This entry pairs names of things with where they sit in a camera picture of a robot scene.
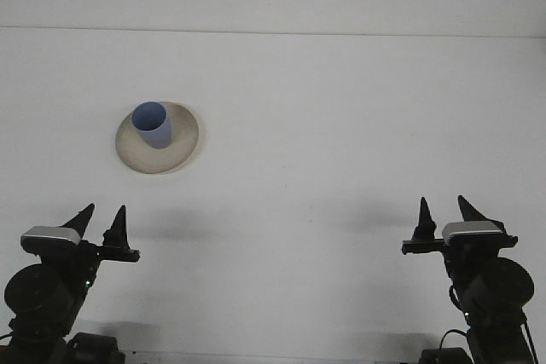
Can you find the pale blue cup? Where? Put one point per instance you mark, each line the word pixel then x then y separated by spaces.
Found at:
pixel 155 134

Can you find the pale round plate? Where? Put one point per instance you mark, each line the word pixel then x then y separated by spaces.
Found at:
pixel 179 148

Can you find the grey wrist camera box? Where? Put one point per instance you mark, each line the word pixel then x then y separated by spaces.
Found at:
pixel 51 234
pixel 471 230

